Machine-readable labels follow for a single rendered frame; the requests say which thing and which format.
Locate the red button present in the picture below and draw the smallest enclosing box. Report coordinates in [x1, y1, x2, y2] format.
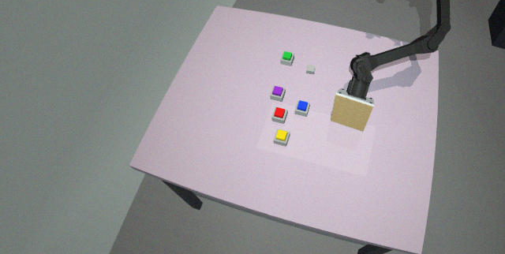
[271, 107, 288, 124]

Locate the purple button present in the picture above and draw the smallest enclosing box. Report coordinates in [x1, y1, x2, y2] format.
[270, 86, 286, 102]

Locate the yellow button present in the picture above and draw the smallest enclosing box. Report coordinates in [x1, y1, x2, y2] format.
[274, 129, 290, 147]

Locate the blue button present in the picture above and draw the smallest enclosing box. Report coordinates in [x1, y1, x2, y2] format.
[295, 100, 310, 117]

